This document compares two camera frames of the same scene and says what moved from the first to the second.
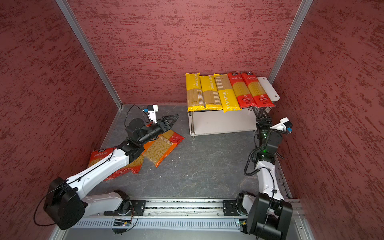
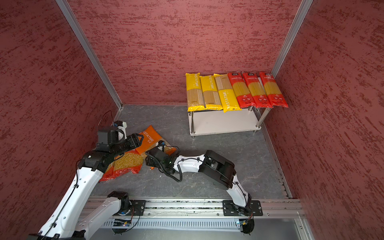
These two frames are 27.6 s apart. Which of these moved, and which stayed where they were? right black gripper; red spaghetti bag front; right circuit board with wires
Moved: right black gripper
Stayed: right circuit board with wires; red spaghetti bag front
